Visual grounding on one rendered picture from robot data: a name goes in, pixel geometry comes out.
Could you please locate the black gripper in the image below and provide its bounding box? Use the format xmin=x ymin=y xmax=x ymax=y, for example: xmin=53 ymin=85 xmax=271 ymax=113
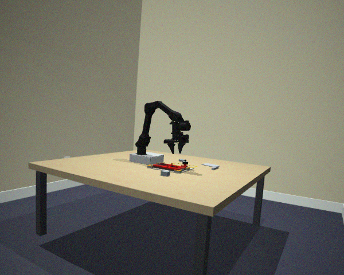
xmin=164 ymin=131 xmax=189 ymax=154

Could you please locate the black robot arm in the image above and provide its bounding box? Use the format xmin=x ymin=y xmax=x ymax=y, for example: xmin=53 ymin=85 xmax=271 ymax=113
xmin=135 ymin=101 xmax=191 ymax=155

